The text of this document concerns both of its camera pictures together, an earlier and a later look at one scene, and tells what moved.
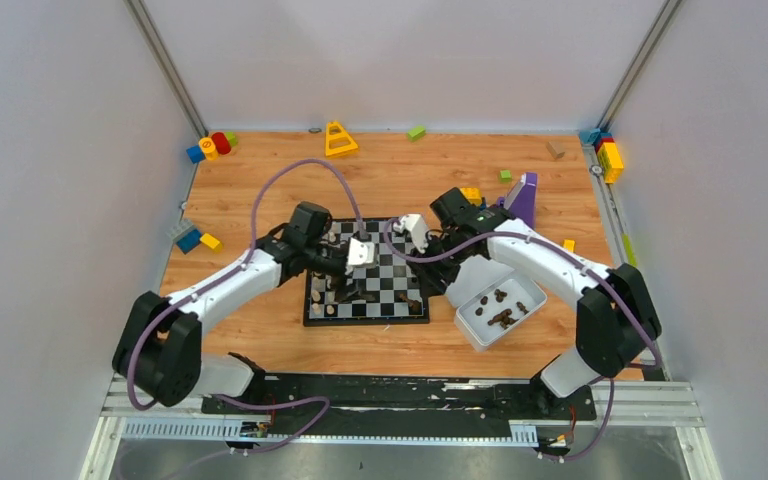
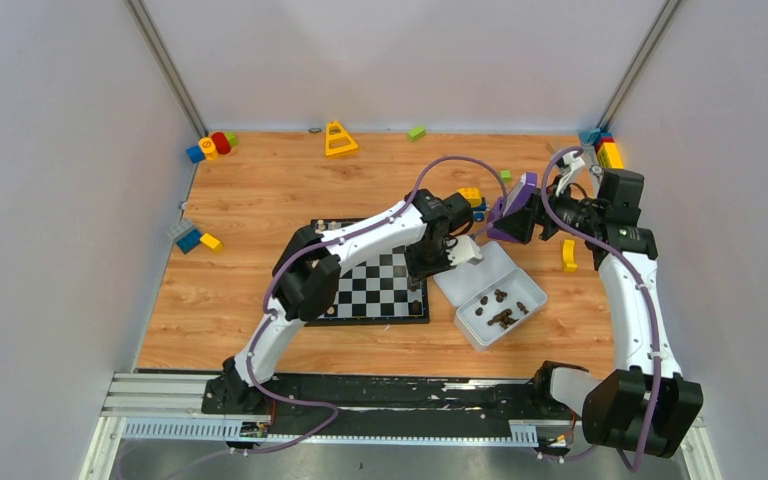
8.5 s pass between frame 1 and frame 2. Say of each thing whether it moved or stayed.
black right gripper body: moved
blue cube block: stayed
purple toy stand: stayed
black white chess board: stayed
